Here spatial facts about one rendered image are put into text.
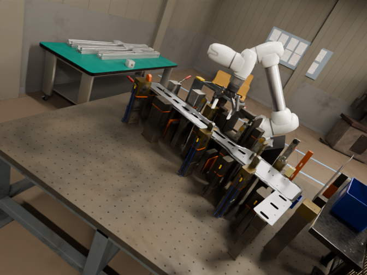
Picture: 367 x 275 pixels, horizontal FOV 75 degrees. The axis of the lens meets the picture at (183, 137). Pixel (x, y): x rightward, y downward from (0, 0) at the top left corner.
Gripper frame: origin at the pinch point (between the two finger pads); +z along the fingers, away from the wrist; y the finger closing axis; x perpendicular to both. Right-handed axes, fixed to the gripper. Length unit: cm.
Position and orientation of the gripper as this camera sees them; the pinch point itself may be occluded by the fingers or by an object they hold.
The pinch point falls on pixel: (220, 112)
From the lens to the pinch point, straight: 160.0
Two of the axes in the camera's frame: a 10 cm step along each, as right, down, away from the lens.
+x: -6.5, 1.3, -7.5
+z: -3.7, 8.1, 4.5
